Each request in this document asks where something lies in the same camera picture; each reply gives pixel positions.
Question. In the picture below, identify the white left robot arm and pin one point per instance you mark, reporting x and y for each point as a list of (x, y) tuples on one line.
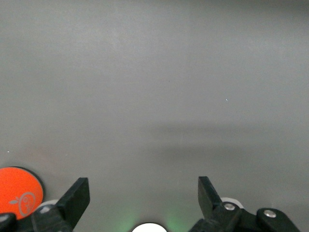
[(148, 228)]

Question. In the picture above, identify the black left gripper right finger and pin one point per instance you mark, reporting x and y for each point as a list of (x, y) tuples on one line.
[(210, 198)]

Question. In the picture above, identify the orange cylindrical can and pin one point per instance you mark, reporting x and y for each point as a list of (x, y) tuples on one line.
[(17, 186)]

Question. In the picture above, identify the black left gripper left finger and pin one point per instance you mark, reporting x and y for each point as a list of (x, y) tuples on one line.
[(72, 203)]

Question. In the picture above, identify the dark grey table mat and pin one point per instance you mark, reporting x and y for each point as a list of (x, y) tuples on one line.
[(154, 96)]

